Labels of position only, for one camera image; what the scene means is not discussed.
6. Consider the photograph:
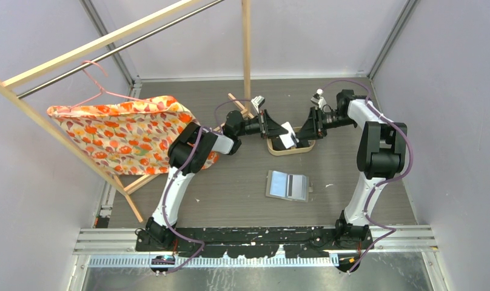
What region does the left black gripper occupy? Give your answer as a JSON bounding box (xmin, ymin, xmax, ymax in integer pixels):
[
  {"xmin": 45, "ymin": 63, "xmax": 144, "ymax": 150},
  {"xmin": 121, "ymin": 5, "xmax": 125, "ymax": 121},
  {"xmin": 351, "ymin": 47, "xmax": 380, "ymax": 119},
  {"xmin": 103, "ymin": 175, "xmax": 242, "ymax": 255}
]
[{"xmin": 236, "ymin": 109, "xmax": 288, "ymax": 139}]

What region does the metal rack rod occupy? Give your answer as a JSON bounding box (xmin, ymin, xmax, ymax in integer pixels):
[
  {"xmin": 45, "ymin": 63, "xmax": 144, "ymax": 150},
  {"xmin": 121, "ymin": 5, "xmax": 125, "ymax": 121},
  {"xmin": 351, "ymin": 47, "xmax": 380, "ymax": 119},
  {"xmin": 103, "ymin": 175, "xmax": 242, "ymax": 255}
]
[{"xmin": 4, "ymin": 1, "xmax": 221, "ymax": 99}]

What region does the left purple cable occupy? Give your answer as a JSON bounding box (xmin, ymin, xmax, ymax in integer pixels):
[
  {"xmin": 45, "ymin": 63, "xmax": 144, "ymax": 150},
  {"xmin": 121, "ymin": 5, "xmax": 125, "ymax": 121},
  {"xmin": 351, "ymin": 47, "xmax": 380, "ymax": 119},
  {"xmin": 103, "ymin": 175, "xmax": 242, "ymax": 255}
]
[{"xmin": 163, "ymin": 99, "xmax": 254, "ymax": 274}]

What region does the pink wire hanger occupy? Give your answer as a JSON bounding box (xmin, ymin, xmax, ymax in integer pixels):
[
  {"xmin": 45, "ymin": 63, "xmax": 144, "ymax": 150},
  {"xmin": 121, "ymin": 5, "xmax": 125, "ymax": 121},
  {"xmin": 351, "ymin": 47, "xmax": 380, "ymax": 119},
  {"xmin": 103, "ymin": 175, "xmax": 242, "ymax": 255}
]
[{"xmin": 69, "ymin": 60, "xmax": 144, "ymax": 109}]

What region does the white credit card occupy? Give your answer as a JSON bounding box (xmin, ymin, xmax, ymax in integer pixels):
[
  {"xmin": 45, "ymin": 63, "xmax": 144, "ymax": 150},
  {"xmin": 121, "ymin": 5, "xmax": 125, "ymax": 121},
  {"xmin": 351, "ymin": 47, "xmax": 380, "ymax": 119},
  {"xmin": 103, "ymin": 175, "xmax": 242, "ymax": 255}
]
[{"xmin": 286, "ymin": 175, "xmax": 309, "ymax": 201}]

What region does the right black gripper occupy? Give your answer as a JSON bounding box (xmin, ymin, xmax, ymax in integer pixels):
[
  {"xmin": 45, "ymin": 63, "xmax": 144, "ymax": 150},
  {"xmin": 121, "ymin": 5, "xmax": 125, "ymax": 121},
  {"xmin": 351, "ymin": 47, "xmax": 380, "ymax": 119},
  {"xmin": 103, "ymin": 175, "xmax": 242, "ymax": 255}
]
[{"xmin": 297, "ymin": 107, "xmax": 357, "ymax": 142}]

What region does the oval wooden tray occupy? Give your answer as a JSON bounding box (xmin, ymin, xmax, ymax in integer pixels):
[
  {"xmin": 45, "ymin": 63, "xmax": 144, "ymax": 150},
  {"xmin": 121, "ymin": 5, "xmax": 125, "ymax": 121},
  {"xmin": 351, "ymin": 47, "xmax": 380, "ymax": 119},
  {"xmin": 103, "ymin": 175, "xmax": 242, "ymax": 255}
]
[{"xmin": 266, "ymin": 136, "xmax": 316, "ymax": 156}]

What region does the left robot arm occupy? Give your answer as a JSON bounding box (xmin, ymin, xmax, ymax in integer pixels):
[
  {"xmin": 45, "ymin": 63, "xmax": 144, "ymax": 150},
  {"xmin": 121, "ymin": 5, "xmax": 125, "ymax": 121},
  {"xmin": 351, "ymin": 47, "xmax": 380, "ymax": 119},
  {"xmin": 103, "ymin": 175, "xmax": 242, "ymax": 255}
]
[{"xmin": 135, "ymin": 110, "xmax": 288, "ymax": 251}]

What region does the striped credit card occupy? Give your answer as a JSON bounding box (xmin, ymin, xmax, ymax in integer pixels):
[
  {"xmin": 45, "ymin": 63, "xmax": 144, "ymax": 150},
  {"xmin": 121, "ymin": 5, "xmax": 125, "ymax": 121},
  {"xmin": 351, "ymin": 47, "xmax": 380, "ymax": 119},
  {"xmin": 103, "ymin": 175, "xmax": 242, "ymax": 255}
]
[{"xmin": 279, "ymin": 122, "xmax": 298, "ymax": 149}]

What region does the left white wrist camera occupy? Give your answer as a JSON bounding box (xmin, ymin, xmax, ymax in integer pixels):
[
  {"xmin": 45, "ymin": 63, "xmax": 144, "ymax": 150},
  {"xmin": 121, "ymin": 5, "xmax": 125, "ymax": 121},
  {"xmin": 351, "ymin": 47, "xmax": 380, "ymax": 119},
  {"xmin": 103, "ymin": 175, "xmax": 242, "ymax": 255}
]
[{"xmin": 250, "ymin": 95, "xmax": 265, "ymax": 114}]

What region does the floral orange cloth bag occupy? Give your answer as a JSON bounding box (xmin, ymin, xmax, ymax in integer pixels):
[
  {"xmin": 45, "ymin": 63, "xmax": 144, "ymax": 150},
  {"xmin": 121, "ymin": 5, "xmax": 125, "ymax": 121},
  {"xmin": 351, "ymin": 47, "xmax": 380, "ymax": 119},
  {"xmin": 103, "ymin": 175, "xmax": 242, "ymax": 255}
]
[{"xmin": 47, "ymin": 96, "xmax": 197, "ymax": 175}]

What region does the aluminium frame rail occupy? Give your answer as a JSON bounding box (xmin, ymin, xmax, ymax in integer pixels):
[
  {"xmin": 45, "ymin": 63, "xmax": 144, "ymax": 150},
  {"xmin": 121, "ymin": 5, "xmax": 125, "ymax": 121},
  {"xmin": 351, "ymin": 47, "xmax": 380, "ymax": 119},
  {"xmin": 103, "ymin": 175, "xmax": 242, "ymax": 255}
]
[{"xmin": 73, "ymin": 225, "xmax": 438, "ymax": 270}]

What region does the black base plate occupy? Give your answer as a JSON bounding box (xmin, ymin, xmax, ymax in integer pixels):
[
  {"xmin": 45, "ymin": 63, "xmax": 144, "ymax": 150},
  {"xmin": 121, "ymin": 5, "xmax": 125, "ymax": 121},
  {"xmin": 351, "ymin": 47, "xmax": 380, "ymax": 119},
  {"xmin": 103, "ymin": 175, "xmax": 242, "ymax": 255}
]
[{"xmin": 135, "ymin": 226, "xmax": 373, "ymax": 259}]

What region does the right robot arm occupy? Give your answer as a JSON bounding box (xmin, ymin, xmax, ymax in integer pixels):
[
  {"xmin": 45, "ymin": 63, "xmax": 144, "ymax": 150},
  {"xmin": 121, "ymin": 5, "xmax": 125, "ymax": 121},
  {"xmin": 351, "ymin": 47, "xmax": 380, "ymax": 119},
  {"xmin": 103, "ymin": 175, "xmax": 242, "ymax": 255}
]
[{"xmin": 296, "ymin": 89, "xmax": 407, "ymax": 249}]

